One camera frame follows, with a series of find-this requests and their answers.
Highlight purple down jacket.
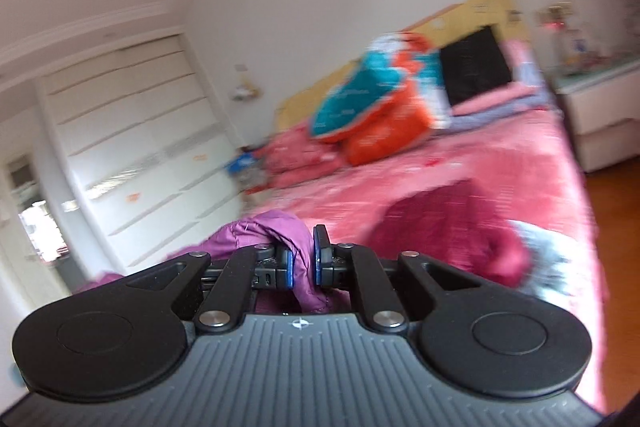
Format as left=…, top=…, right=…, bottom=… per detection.
left=74, top=208, right=352, bottom=316

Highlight blue storage box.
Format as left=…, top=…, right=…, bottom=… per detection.
left=226, top=152, right=264, bottom=191

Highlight dark red down jacket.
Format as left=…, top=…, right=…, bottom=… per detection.
left=364, top=180, right=530, bottom=287

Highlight red floral folded bedding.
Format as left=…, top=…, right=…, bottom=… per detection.
left=262, top=121, right=348, bottom=188

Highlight white sliding wardrobe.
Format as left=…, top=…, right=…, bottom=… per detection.
left=37, top=36, right=242, bottom=274

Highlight teal orange folded quilt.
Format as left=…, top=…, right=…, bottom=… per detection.
left=309, top=46, right=451, bottom=166

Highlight light blue grey garment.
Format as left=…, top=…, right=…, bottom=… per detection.
left=510, top=220, right=576, bottom=309

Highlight pink bedspread on bed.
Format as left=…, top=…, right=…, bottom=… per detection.
left=252, top=109, right=608, bottom=411

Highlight black pillow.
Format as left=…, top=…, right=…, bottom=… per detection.
left=439, top=26, right=512, bottom=106

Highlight pink folded blanket stack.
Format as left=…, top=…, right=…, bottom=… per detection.
left=442, top=39, right=554, bottom=134

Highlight yellow wooden headboard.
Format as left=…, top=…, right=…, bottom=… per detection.
left=274, top=0, right=530, bottom=132

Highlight white nightstand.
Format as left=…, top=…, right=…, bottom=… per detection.
left=551, top=57, right=640, bottom=172

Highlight items on nightstand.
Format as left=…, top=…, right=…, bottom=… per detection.
left=535, top=1, right=632, bottom=77

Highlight wall lamp fixture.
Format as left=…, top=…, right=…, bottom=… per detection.
left=231, top=64, right=262, bottom=102

